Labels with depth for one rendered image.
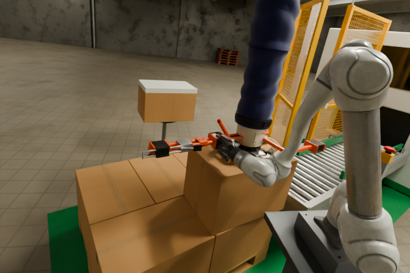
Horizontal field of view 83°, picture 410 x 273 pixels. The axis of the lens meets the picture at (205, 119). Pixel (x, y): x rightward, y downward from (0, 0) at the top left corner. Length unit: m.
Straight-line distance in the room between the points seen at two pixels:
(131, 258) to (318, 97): 1.14
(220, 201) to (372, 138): 0.80
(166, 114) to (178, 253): 1.65
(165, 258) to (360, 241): 0.87
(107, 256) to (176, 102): 1.74
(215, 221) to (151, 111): 1.55
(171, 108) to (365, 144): 2.13
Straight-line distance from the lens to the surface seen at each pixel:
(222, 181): 1.25
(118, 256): 1.40
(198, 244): 1.44
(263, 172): 1.05
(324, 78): 0.95
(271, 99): 1.35
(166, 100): 2.62
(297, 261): 1.26
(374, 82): 0.74
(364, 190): 0.93
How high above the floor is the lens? 1.63
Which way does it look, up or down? 20 degrees down
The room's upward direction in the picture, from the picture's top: 8 degrees clockwise
